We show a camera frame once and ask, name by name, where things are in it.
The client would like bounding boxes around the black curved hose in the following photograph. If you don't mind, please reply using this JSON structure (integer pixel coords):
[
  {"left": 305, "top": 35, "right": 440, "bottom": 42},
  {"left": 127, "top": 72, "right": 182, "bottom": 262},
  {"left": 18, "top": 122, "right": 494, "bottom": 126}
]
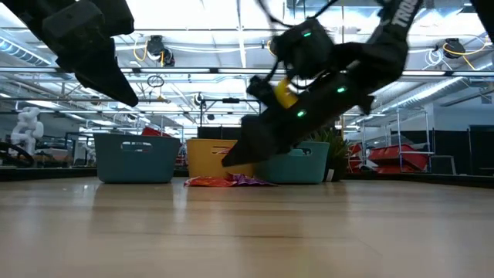
[{"left": 0, "top": 141, "right": 31, "bottom": 168}]

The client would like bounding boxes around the red plastic storage bin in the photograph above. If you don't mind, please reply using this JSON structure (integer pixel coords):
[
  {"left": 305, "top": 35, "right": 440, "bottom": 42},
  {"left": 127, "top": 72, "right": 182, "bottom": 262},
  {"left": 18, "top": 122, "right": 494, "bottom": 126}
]
[
  {"left": 368, "top": 144, "right": 430, "bottom": 171},
  {"left": 347, "top": 142, "right": 364, "bottom": 173},
  {"left": 376, "top": 164, "right": 421, "bottom": 175}
]

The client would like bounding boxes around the dark teal plastic basket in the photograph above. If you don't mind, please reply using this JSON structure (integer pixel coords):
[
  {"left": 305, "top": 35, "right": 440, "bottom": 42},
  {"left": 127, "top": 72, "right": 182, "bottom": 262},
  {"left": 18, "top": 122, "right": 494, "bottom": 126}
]
[{"left": 93, "top": 133, "right": 181, "bottom": 185}]

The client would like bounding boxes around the red angled panel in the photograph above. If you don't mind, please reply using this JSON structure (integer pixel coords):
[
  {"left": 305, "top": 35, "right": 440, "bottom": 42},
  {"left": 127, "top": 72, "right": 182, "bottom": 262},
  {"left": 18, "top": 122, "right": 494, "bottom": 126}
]
[{"left": 140, "top": 126, "right": 181, "bottom": 138}]

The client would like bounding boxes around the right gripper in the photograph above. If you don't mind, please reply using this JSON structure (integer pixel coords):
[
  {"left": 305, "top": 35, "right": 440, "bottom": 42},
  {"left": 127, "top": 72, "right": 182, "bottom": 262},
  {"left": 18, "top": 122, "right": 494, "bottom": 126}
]
[{"left": 222, "top": 57, "right": 402, "bottom": 168}]

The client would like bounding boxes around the metal shelf rack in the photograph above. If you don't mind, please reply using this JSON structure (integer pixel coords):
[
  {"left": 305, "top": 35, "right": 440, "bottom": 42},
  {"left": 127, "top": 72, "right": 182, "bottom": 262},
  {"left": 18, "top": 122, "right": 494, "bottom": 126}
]
[{"left": 358, "top": 107, "right": 435, "bottom": 175}]

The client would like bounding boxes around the black metal stand frame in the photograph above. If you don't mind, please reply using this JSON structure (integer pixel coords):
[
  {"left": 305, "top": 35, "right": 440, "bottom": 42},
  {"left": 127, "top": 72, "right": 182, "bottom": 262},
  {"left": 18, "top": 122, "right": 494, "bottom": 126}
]
[{"left": 199, "top": 98, "right": 262, "bottom": 128}]

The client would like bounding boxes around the orange plastic basket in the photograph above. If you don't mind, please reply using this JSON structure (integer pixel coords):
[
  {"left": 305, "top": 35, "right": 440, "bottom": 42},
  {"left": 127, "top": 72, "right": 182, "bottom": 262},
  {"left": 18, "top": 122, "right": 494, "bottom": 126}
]
[{"left": 186, "top": 138, "right": 255, "bottom": 179}]

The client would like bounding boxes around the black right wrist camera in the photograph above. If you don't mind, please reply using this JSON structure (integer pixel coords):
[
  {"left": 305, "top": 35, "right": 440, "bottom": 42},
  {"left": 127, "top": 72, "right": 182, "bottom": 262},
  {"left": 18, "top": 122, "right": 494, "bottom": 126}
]
[{"left": 269, "top": 17, "right": 337, "bottom": 80}]

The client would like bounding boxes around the silver ventilation duct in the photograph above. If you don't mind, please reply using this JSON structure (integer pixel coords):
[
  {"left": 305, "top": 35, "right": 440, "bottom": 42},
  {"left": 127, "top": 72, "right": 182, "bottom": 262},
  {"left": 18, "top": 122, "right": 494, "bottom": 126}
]
[{"left": 380, "top": 75, "right": 494, "bottom": 115}]

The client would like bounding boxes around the purple Skittles candy packet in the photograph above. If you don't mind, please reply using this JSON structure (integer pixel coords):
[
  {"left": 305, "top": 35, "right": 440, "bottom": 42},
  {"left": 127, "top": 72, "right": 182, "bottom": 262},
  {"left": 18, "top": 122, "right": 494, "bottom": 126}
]
[{"left": 230, "top": 173, "right": 276, "bottom": 188}]

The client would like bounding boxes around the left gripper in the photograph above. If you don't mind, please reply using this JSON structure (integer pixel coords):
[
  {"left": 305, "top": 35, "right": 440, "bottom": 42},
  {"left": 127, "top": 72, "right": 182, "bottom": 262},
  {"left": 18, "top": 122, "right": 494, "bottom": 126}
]
[{"left": 3, "top": 0, "right": 139, "bottom": 108}]

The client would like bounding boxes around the yellow tape tag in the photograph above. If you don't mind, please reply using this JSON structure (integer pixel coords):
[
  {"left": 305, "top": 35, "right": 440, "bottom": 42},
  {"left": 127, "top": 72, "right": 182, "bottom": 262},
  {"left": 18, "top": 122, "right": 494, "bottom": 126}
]
[{"left": 273, "top": 78, "right": 300, "bottom": 110}]

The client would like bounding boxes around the grey metal stool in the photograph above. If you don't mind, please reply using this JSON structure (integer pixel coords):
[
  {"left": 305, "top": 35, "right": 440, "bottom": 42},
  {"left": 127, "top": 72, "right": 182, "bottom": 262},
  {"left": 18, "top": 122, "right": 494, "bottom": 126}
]
[{"left": 430, "top": 154, "right": 457, "bottom": 175}]

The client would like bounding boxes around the black partition panel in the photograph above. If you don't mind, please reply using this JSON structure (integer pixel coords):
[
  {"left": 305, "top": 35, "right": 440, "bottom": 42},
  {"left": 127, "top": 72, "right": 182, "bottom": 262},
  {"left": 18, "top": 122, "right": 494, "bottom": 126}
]
[
  {"left": 197, "top": 125, "right": 248, "bottom": 141},
  {"left": 428, "top": 125, "right": 494, "bottom": 177}
]

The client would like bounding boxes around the red Skittles candy packet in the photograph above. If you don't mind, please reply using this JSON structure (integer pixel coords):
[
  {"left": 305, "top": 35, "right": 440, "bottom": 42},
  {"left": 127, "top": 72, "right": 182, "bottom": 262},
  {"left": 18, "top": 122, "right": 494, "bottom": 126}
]
[{"left": 184, "top": 176, "right": 237, "bottom": 188}]

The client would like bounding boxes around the small artificial potted plant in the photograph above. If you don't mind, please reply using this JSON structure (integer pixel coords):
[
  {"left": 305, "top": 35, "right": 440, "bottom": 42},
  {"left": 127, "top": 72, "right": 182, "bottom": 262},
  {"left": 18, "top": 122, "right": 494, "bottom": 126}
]
[{"left": 308, "top": 129, "right": 351, "bottom": 182}]

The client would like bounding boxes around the green teal plastic basket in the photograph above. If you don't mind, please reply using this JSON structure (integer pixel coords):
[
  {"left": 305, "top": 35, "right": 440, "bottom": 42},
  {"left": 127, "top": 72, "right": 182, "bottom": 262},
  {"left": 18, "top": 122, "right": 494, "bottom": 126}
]
[{"left": 252, "top": 141, "right": 331, "bottom": 185}]

